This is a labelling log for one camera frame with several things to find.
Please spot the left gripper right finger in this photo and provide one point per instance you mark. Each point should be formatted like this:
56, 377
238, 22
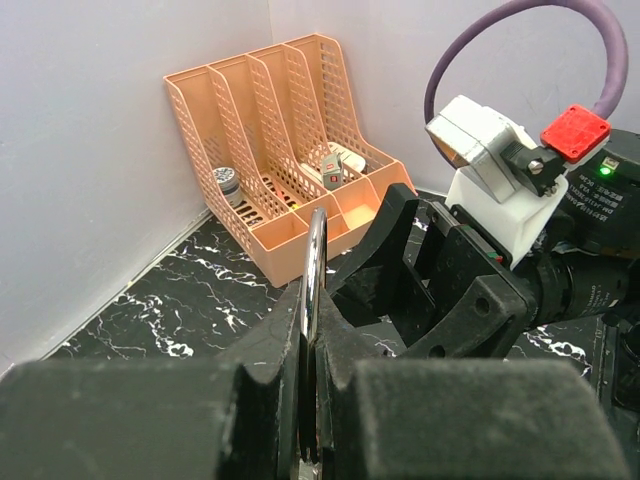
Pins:
398, 418

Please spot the large silver keyring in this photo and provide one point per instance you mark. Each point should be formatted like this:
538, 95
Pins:
313, 283

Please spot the white grey packaged item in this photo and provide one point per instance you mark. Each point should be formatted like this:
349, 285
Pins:
332, 171

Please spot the small round grey jar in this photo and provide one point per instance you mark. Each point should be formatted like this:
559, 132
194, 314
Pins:
229, 184

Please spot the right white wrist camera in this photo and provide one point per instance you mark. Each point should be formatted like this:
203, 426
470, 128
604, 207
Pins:
472, 136

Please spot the orange plastic file organizer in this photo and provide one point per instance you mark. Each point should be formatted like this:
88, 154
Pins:
263, 113

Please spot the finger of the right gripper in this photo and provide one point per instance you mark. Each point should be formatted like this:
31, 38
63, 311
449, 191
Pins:
364, 286
475, 325

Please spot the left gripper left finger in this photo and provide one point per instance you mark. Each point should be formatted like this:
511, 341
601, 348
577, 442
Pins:
231, 416

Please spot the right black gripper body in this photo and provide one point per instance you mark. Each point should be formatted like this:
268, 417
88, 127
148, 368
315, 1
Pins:
557, 287

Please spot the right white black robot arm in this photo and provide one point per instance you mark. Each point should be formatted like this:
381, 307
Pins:
599, 215

